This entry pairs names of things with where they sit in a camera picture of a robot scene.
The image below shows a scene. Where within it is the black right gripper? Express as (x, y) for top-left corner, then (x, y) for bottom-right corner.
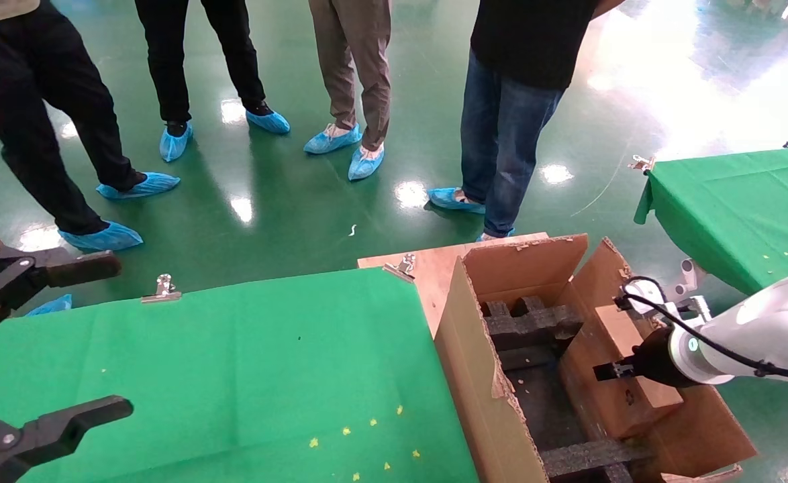
(593, 325), (687, 389)

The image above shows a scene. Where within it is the small brown cardboard box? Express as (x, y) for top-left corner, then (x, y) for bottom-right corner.
(593, 305), (685, 441)

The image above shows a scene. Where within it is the large open cardboard carton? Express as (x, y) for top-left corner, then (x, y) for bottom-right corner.
(434, 233), (758, 483)

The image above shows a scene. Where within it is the black foam insert block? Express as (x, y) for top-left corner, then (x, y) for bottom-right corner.
(479, 297), (583, 350)
(542, 437), (656, 483)

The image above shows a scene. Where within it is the large green table cloth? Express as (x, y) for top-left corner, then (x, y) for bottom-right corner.
(0, 267), (479, 483)

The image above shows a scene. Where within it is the small green table cloth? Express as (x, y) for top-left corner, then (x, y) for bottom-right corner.
(634, 144), (788, 297)

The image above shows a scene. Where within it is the person in tan shirt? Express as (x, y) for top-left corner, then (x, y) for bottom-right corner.
(0, 0), (144, 236)

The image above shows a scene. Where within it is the person in slim black trousers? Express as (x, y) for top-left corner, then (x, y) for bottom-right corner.
(134, 0), (268, 139)

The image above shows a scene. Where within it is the person in blue jeans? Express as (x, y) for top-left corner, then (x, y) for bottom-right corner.
(460, 0), (627, 237)

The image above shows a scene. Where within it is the person in khaki trousers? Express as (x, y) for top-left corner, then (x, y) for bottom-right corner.
(309, 0), (393, 152)

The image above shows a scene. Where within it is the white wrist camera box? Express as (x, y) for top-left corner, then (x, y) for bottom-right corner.
(614, 276), (667, 320)

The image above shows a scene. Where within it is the grey metal camera bracket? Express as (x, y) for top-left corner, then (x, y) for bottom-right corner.
(664, 295), (714, 329)

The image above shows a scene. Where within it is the grey metal table bracket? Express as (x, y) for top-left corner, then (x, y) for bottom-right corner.
(662, 258), (707, 301)

